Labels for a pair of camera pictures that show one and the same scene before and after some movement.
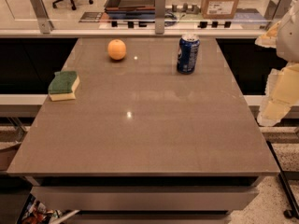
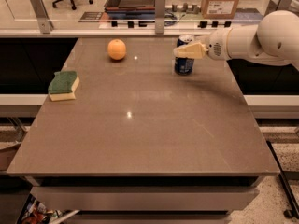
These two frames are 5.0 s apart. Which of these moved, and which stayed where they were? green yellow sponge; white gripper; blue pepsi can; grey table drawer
Moved: white gripper
Stayed: blue pepsi can; grey table drawer; green yellow sponge
